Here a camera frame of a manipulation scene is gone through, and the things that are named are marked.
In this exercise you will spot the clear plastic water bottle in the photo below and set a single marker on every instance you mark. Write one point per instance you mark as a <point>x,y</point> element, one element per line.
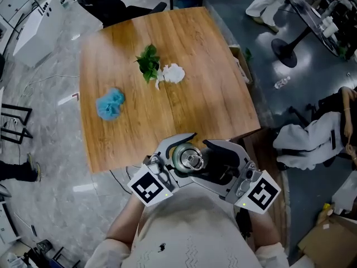
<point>281,82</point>

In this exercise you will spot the white cups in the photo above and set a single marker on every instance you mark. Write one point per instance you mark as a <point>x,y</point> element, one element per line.
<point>328,29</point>

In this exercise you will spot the black swivel chair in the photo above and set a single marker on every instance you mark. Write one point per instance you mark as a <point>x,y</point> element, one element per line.
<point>326,105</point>

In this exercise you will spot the white cabinet box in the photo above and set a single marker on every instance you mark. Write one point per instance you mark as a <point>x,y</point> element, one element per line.
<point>39,29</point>

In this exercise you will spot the black metal stand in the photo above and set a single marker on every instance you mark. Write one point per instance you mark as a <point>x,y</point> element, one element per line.
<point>43,246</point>

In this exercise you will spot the open cardboard box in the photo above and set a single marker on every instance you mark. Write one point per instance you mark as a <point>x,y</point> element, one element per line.
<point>241,63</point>

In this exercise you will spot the person's left forearm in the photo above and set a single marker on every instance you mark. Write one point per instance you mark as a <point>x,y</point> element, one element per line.
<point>125,222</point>

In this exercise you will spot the metal jar lid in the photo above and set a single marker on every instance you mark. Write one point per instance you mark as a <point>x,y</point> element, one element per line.
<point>191,159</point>

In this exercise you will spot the blue artificial flower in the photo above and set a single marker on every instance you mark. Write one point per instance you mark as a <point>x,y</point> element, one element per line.
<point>110,105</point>

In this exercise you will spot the white garment on chair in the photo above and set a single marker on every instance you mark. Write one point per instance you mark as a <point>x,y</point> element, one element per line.
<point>309,141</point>

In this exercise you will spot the flattened brown cardboard boxes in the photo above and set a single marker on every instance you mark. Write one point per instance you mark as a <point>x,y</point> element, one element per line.
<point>332,244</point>

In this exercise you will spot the metal jar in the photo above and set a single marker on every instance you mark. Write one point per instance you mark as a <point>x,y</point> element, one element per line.
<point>176,156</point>

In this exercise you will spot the black office chair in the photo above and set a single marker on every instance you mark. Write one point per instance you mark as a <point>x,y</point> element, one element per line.
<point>108,4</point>

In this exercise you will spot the round black pedestal table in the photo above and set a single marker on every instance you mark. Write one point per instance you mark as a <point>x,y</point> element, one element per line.
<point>304,10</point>

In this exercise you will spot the small green potted plant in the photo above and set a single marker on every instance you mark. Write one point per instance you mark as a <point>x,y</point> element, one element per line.
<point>147,63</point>

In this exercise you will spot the person's right forearm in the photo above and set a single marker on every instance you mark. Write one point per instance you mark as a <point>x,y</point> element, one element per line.
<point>265,227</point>

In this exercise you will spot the person's cream knitted sweater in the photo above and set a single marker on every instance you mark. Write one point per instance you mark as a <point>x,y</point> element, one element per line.
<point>189,227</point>

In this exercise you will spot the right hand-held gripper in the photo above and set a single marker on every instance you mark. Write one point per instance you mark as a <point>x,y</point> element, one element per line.
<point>262,193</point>

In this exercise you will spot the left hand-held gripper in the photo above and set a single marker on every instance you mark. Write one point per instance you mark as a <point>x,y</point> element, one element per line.
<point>149,188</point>

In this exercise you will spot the crumpled white tissue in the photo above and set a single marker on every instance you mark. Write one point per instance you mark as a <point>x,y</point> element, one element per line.
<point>174,72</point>

